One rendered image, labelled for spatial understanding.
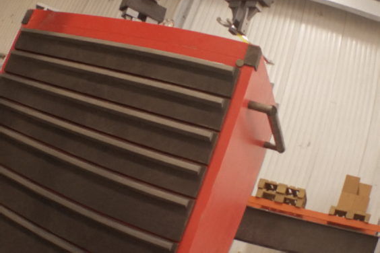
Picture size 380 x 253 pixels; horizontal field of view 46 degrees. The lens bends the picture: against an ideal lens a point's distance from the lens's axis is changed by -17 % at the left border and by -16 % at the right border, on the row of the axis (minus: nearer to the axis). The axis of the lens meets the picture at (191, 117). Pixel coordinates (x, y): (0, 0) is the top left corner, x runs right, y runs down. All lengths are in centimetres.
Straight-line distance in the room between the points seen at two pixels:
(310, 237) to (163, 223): 308
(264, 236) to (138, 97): 303
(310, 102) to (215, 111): 850
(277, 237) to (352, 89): 602
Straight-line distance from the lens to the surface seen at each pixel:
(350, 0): 998
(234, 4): 136
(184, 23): 1029
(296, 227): 408
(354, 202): 802
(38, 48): 137
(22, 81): 133
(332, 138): 937
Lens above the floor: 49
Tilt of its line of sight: 13 degrees up
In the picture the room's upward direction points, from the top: 20 degrees clockwise
